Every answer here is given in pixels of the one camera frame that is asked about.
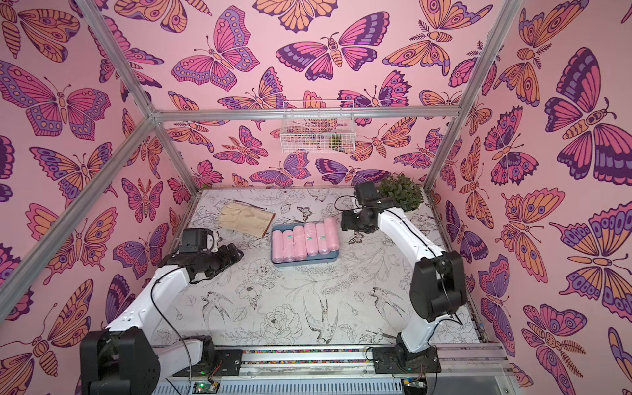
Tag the beige cloth with red trim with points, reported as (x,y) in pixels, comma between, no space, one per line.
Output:
(245,218)

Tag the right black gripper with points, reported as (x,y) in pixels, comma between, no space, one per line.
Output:
(355,220)

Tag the pink trash bag roll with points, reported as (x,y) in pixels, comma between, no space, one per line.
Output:
(331,234)
(288,246)
(321,239)
(277,247)
(311,239)
(300,249)

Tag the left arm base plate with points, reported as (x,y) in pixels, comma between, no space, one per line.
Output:
(224,363)

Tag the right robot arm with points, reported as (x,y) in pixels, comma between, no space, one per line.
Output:
(438,287)

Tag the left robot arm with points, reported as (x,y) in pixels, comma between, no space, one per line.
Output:
(120,359)

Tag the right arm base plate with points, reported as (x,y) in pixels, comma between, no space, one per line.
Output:
(396,360)

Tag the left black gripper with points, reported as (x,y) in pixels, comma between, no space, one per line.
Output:
(227,259)

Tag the potted green plant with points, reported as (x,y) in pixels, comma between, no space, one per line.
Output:
(405,192)

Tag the aluminium front rail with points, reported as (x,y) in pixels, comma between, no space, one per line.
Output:
(466,369)

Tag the white wire basket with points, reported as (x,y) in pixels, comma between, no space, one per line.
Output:
(321,126)

